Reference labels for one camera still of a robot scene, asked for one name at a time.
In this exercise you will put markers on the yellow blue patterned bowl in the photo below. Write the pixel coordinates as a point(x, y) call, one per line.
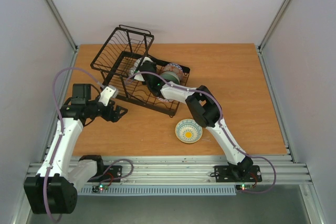
point(188, 131)

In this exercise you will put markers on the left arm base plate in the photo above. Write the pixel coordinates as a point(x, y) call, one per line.
point(114, 172)

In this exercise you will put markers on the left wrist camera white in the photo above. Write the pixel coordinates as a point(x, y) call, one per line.
point(107, 94)

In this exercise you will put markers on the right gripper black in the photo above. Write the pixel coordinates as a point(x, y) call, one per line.
point(147, 69)

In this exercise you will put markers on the teal green bowl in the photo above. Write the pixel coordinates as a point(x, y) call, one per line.
point(170, 76)

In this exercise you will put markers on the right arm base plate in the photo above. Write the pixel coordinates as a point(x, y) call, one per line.
point(223, 174)

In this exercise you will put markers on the black wire dish rack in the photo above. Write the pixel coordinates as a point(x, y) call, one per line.
point(123, 47)

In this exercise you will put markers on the grey slotted cable duct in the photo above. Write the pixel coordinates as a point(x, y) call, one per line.
point(159, 190)

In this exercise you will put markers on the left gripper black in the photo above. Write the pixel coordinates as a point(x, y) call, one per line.
point(116, 117)

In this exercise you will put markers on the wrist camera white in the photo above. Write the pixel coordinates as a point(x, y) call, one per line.
point(138, 76)
point(107, 94)

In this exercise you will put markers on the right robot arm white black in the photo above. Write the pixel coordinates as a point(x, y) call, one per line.
point(205, 111)

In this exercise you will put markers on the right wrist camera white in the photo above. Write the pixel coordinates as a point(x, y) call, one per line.
point(138, 76)

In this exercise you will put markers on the red white patterned bowl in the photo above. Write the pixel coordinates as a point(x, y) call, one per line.
point(164, 100)

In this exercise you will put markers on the white ceramic bowl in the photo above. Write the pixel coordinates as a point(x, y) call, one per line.
point(136, 64)

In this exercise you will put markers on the blue orange patterned bowl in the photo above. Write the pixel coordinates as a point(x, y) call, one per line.
point(172, 67)

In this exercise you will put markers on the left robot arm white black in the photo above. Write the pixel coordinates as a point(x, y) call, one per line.
point(54, 188)

